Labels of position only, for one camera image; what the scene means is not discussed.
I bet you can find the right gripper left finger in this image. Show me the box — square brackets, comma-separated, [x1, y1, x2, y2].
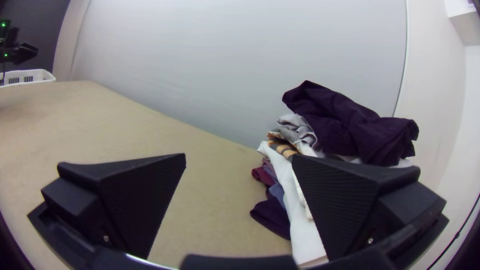
[40, 152, 187, 260]

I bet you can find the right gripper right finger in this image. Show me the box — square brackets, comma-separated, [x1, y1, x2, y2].
[291, 153, 447, 262]

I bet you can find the white laundry basket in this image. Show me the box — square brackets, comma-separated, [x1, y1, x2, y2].
[0, 68, 57, 88]

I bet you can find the heap of clothes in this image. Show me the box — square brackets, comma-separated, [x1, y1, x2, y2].
[249, 79, 420, 265]

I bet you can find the black cable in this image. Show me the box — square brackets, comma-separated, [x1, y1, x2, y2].
[427, 193, 480, 270]

